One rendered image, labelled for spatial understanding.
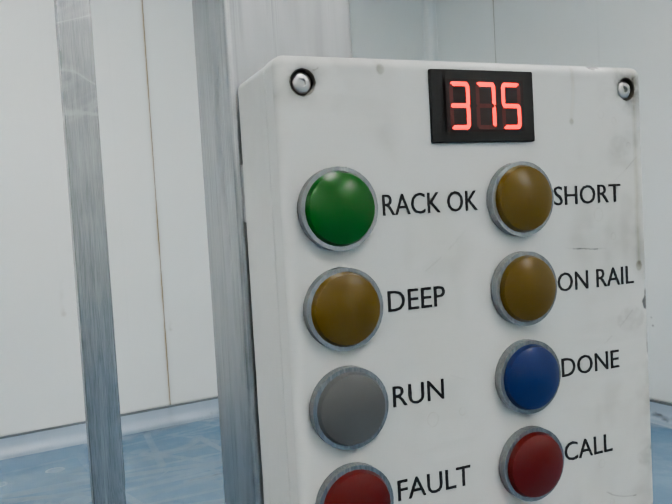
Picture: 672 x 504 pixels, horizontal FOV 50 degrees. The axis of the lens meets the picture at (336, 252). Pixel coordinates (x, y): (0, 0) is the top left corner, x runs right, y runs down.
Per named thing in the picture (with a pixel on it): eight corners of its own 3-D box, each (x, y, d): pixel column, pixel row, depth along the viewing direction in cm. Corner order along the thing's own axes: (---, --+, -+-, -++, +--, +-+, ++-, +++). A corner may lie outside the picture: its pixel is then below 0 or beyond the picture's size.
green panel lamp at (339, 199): (382, 244, 26) (378, 167, 26) (310, 250, 25) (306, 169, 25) (372, 244, 27) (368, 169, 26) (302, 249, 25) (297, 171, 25)
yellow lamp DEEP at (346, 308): (387, 344, 26) (383, 268, 26) (316, 354, 25) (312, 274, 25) (377, 341, 27) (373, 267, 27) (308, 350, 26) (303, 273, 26)
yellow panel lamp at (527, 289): (563, 320, 29) (560, 252, 29) (506, 327, 28) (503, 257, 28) (549, 317, 30) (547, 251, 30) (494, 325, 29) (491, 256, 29)
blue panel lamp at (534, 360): (566, 407, 29) (563, 340, 29) (511, 418, 28) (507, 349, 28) (553, 403, 30) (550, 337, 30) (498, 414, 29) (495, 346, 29)
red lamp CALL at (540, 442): (570, 494, 30) (567, 428, 29) (515, 508, 28) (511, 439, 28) (556, 487, 30) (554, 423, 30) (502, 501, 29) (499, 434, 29)
